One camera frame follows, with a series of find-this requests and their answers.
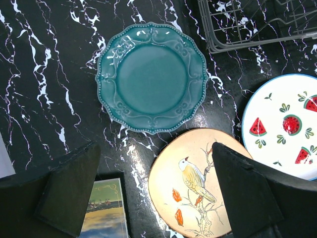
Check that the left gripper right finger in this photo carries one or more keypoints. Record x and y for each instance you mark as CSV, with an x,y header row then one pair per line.
x,y
262,202

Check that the wire dish rack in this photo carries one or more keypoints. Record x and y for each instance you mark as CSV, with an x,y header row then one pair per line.
x,y
237,24

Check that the peach bird plate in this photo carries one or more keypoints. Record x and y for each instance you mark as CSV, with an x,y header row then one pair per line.
x,y
184,188

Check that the teal scalloped plate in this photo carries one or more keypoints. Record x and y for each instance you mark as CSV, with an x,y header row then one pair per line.
x,y
151,78

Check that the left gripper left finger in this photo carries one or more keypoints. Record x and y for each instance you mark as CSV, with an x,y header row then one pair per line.
x,y
50,200

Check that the landscape cover book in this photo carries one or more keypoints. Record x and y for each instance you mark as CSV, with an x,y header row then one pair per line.
x,y
105,216

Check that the white watermelon plate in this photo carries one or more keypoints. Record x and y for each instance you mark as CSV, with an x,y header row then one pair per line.
x,y
279,125

